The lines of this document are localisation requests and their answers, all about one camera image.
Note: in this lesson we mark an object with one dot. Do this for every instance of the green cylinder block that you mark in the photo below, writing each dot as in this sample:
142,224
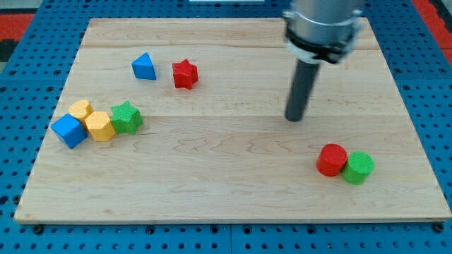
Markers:
358,167

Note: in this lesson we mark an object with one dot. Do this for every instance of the red cylinder block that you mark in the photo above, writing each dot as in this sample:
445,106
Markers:
331,160

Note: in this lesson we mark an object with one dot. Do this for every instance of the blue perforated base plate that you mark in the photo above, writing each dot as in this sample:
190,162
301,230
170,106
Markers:
37,70

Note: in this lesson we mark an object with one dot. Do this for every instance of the green star block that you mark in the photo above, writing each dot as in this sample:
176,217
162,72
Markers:
126,118

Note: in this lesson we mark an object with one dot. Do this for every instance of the yellow hexagon block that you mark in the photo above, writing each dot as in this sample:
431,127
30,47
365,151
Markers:
100,126

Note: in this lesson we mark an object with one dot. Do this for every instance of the blue triangle block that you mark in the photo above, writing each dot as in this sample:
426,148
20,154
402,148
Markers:
143,67

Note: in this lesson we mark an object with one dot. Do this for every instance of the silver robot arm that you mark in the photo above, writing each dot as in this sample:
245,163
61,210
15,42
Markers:
322,30

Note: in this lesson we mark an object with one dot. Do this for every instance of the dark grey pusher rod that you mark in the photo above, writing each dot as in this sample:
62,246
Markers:
302,84

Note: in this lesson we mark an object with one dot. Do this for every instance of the blue cube block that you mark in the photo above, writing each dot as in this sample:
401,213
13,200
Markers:
69,130

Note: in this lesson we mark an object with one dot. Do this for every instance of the light wooden board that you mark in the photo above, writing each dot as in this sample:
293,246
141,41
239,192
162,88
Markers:
223,151

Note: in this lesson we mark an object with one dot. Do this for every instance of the yellow heart block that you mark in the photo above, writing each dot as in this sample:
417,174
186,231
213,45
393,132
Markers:
81,110

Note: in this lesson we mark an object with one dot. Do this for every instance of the red star block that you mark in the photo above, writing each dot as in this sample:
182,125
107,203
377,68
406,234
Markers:
185,74

